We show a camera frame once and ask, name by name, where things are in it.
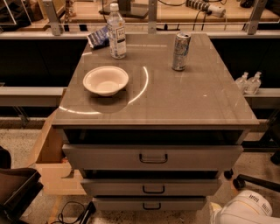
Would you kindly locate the right clear sanitizer bottle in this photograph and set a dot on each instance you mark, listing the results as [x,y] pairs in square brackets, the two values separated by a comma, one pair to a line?
[253,84]

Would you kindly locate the clear sanitizer bottle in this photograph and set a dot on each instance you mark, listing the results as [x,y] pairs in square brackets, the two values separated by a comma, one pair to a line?
[241,82]
[253,84]

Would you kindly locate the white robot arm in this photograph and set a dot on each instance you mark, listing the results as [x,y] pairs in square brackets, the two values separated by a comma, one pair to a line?
[248,207]

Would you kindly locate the silver drink can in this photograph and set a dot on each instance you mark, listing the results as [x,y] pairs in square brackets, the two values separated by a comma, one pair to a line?
[181,47]

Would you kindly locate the cardboard box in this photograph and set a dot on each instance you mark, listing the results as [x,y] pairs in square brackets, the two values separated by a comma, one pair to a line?
[57,175]

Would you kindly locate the clear plastic water bottle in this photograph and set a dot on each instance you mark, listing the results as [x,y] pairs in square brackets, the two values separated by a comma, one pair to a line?
[116,32]

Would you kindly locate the white power strip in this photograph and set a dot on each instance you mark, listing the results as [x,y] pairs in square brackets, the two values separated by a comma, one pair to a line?
[201,5]

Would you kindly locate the left clear sanitizer bottle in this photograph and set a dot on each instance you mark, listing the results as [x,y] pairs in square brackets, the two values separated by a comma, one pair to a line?
[241,82]

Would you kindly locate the white bowl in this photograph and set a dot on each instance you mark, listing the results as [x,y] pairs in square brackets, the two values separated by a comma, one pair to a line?
[105,80]

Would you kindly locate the black bin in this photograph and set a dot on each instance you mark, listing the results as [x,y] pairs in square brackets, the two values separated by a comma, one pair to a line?
[18,189]

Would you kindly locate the grey drawer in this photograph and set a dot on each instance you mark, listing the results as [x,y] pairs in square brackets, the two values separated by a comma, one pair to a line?
[150,187]
[152,157]
[149,203]

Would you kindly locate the black monitor stand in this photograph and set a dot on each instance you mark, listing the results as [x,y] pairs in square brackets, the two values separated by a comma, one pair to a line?
[126,8]

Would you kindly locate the grey drawer cabinet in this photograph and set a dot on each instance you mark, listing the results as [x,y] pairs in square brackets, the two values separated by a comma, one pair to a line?
[159,106]

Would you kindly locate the blue snack bag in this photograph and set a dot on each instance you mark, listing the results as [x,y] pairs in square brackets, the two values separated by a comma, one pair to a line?
[99,39]

